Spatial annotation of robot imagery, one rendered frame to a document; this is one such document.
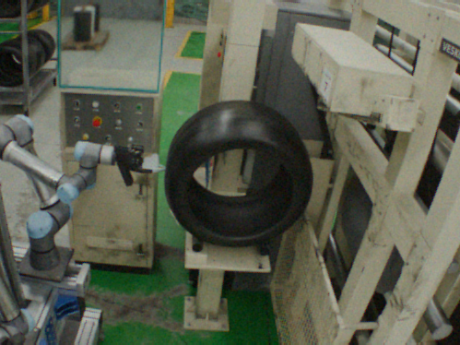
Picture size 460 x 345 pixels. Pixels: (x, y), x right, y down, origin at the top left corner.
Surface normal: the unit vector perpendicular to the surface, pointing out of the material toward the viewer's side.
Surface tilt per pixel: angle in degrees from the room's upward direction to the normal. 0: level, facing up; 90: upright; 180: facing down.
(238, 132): 43
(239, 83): 90
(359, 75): 90
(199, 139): 55
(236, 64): 90
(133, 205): 90
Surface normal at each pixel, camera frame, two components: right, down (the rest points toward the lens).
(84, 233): 0.06, 0.51
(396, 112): 0.09, 0.21
